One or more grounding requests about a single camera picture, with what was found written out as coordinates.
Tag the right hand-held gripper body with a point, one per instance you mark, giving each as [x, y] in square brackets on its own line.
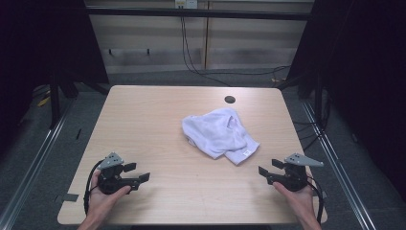
[292, 179]

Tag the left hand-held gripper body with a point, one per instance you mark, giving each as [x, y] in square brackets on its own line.
[110, 182]

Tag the white patterned cloth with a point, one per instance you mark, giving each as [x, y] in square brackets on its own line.
[217, 134]

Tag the person's left hand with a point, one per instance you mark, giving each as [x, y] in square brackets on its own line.
[103, 201]

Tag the person's right hand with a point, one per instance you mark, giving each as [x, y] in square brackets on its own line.
[298, 201]

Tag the small black tape piece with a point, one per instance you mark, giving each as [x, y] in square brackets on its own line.
[78, 133]

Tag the black metal stand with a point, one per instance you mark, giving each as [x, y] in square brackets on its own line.
[318, 99]
[55, 102]

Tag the round black table grommet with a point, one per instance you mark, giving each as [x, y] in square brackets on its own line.
[230, 99]

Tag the yellow floor item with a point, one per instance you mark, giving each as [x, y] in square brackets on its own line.
[44, 101]

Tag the black curtain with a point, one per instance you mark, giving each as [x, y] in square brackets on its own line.
[367, 64]
[41, 41]

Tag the black horizontal bar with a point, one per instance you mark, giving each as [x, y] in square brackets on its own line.
[198, 13]

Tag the aluminium floor rail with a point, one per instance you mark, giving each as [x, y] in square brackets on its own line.
[335, 163]
[35, 159]

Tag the white wall outlet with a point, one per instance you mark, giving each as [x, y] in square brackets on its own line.
[186, 4]

